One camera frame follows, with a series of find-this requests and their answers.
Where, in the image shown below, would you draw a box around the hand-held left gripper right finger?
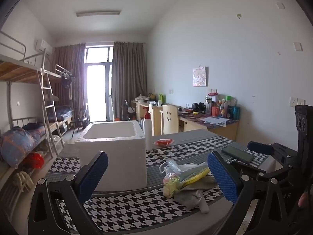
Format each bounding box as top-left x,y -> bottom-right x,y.
207,151 -> 294,235

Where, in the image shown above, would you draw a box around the beige cloth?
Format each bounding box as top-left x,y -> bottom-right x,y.
13,171 -> 33,193

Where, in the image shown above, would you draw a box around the dark blue bedding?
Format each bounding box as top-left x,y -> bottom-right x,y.
48,105 -> 74,123

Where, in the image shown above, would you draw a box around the metal bed ladder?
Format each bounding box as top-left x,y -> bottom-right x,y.
37,49 -> 65,159

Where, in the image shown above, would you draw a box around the brown curtain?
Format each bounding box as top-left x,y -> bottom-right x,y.
112,42 -> 148,121
52,43 -> 86,125

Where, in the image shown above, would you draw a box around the white pump bottle red cap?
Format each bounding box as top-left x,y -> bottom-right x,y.
142,104 -> 154,151

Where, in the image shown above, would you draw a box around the black folding chair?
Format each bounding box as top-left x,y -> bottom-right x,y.
72,104 -> 89,137
122,100 -> 136,120

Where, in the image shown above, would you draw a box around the dark hanging clothes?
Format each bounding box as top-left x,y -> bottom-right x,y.
61,75 -> 74,89

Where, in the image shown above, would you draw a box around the glass balcony door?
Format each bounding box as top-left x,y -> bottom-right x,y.
84,45 -> 114,123

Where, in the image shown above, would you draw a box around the red plastic bag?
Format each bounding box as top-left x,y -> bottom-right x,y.
23,152 -> 45,169

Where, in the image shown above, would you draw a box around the white papers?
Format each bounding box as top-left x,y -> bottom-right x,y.
201,116 -> 229,128

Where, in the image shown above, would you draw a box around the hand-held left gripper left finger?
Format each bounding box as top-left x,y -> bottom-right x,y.
28,151 -> 109,235

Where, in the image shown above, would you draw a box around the person's right hand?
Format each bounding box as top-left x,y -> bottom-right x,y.
299,187 -> 313,208

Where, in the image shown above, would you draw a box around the houndstooth tablecloth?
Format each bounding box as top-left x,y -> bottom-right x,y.
45,128 -> 277,235

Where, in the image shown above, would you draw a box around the pink cartoon wall picture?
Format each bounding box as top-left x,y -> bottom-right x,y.
192,66 -> 209,87

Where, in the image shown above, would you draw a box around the ceiling light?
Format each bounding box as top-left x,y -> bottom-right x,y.
76,10 -> 122,17

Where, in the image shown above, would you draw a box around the black headphones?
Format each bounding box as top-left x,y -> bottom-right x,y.
191,102 -> 206,112

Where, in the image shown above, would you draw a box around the row of toiletry bottles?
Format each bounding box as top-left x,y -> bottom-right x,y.
211,94 -> 241,121

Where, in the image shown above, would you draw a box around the white foam box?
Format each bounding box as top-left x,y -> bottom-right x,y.
74,120 -> 147,192

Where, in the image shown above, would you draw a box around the yellow plastic bag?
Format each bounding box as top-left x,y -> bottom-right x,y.
163,168 -> 211,199

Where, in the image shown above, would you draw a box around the black smartphone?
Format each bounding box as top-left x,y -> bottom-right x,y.
221,145 -> 255,164

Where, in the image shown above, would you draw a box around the red snack packet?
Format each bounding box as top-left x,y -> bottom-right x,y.
153,138 -> 174,147

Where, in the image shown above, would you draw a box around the white air conditioner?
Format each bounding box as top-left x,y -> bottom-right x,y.
35,39 -> 53,54

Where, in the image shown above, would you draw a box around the grey metal bunk bed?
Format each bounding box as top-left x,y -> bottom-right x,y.
0,31 -> 64,226
46,64 -> 75,137

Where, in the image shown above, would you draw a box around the blue plaid quilt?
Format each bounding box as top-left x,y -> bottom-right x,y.
0,123 -> 47,168

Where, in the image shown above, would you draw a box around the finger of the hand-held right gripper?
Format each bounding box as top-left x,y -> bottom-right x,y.
247,141 -> 297,158
228,161 -> 292,177

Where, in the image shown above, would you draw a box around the clear water bottle black lid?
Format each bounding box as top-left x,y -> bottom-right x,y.
205,95 -> 213,114

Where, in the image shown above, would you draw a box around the wooden chair with smiley face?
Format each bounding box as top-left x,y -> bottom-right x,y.
160,104 -> 180,136

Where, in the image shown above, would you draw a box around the grey sock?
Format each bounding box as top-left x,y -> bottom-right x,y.
175,176 -> 219,210

